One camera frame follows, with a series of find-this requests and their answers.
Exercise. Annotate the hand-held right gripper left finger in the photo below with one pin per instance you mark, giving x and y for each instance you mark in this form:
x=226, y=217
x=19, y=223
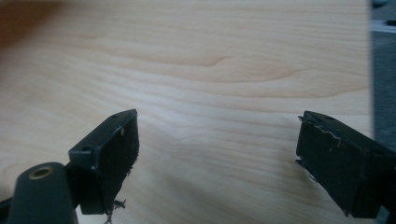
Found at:
x=106, y=161

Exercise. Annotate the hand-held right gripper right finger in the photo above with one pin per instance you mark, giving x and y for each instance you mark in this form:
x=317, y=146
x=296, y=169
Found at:
x=336, y=161

